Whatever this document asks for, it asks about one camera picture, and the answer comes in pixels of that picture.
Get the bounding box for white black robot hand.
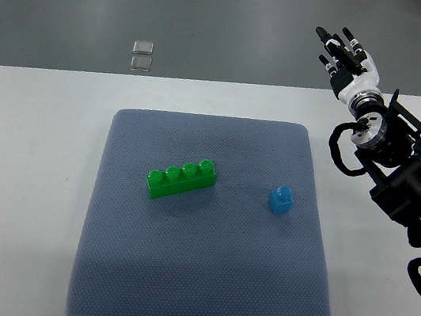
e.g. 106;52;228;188
316;27;384;115

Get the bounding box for blue toy block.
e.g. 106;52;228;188
268;185;294;215

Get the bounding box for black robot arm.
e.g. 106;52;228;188
328;90;421;248

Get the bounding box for green four-stud toy block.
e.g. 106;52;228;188
146;159;217;200

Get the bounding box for upper metal floor plate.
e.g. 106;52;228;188
132;40;154;55

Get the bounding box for metal floor plate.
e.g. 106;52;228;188
130;55;152;72
132;40;154;55

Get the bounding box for lower metal floor plate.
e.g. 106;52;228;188
130;55;152;72

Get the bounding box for blue-grey textured mat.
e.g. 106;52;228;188
66;109;331;316

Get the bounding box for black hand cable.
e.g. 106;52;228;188
324;119;375;179

